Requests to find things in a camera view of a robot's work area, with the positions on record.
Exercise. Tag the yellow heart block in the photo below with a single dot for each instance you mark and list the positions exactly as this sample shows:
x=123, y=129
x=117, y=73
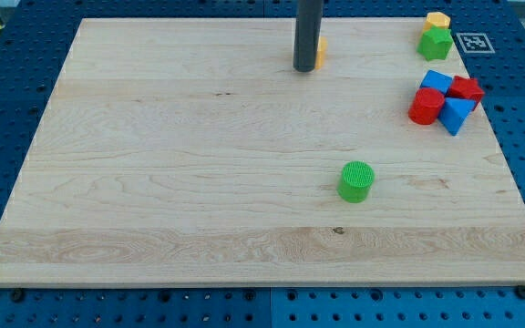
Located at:
x=321, y=52

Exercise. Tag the wooden board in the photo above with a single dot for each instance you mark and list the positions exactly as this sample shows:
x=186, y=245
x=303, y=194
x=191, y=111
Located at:
x=189, y=153

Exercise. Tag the green cylinder block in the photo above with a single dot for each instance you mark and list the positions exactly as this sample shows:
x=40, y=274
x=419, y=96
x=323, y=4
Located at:
x=355, y=182

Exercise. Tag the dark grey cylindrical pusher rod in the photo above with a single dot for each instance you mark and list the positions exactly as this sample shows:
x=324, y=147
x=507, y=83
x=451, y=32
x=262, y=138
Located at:
x=308, y=19

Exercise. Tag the red cylinder block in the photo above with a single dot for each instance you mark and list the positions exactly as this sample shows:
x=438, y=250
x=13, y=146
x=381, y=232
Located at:
x=426, y=106

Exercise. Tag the blue cube block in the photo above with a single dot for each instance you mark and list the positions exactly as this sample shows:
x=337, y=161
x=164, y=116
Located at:
x=436, y=80

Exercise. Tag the blue triangle block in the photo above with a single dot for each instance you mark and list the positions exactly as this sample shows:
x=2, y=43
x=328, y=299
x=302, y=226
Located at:
x=454, y=113

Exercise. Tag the green star block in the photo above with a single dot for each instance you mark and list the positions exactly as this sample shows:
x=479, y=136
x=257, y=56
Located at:
x=435, y=43

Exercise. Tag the red star block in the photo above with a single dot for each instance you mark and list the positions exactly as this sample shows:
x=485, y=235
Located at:
x=466, y=88

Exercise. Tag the yellow hexagon block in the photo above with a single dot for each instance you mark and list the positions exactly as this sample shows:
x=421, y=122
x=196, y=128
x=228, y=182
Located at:
x=436, y=19

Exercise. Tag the white fiducial marker tag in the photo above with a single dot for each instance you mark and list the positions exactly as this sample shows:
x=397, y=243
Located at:
x=475, y=43

